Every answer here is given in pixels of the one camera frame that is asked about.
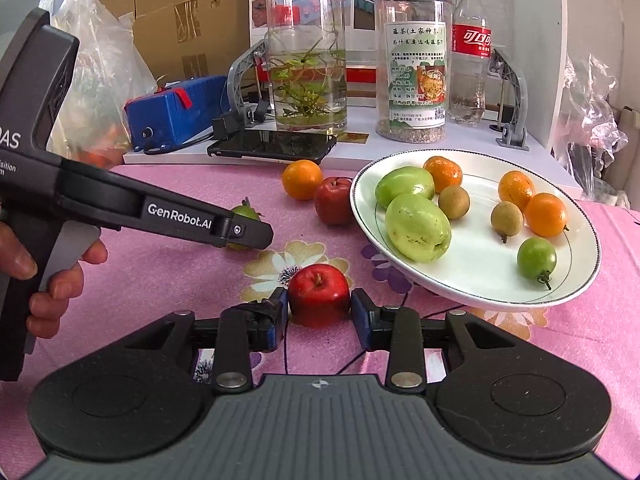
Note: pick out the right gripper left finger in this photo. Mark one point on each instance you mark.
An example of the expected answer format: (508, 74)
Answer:
(149, 389)

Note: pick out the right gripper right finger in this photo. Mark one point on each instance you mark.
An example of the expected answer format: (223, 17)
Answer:
(493, 391)

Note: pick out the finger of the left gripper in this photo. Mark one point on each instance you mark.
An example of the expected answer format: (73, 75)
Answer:
(254, 234)

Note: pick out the small green tomato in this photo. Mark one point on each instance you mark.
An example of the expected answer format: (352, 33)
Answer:
(244, 209)

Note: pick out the orange mandarin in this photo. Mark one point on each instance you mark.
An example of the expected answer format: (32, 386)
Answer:
(301, 179)
(515, 187)
(444, 172)

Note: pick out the red apple back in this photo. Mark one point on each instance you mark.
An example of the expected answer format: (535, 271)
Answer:
(331, 201)

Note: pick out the red apple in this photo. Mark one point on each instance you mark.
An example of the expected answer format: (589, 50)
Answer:
(331, 201)
(318, 296)

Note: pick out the red apple front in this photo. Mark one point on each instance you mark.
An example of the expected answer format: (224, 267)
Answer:
(318, 296)

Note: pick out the green tomato with stem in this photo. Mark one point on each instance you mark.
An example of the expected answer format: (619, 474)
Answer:
(537, 260)

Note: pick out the oblong green fruit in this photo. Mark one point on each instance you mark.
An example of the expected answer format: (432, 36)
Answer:
(404, 180)

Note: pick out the big green fruit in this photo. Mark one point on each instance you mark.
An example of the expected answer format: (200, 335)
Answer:
(417, 227)

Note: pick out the small brownish fruit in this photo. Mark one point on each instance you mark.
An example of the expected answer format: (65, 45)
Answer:
(507, 220)
(454, 201)

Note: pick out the orange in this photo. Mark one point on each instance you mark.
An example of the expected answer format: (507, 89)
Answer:
(546, 215)

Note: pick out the pink floral tablecloth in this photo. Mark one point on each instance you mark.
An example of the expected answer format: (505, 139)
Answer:
(148, 276)

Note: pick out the plastic bag with groceries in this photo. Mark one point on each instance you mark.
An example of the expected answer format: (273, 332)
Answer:
(108, 73)

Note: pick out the black smartphone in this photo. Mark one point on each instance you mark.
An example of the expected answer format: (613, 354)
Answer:
(282, 146)

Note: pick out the blue device box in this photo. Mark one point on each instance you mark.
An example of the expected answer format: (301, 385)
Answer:
(173, 115)

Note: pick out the white plate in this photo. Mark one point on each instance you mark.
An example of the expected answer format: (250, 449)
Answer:
(478, 269)

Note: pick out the white platform board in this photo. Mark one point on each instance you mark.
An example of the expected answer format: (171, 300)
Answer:
(352, 157)

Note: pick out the cardboard box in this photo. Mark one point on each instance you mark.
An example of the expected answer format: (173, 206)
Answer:
(184, 39)

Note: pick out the glass vase with plant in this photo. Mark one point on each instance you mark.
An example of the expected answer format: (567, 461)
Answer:
(306, 64)

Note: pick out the clear labelled plastic jar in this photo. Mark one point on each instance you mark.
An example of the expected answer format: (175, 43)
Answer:
(412, 73)

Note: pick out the crumpled clear plastic bag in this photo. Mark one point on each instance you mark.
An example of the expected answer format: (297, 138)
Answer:
(587, 136)

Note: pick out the cola bottle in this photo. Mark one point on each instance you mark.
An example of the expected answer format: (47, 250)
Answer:
(470, 55)

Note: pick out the white shelf unit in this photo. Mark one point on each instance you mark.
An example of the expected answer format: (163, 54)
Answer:
(539, 36)

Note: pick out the grey right bracket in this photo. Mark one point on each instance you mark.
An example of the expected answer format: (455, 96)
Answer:
(513, 102)

